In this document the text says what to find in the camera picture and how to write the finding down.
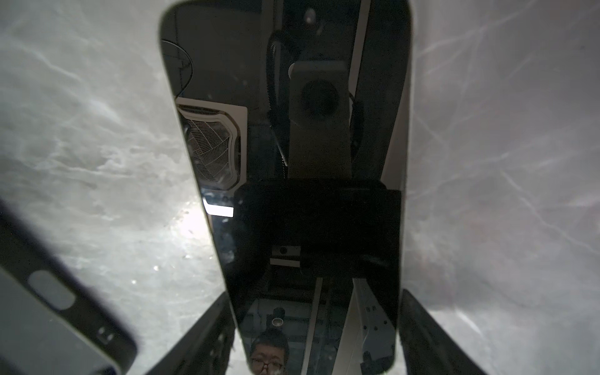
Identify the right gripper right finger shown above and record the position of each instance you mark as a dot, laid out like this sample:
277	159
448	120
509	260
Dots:
426	347

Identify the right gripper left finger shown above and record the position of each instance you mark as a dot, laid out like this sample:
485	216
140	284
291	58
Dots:
206	347

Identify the black phone case with camera hole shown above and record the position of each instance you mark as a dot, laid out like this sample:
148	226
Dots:
49	323

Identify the black phone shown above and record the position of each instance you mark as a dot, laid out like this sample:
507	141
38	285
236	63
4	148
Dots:
287	109

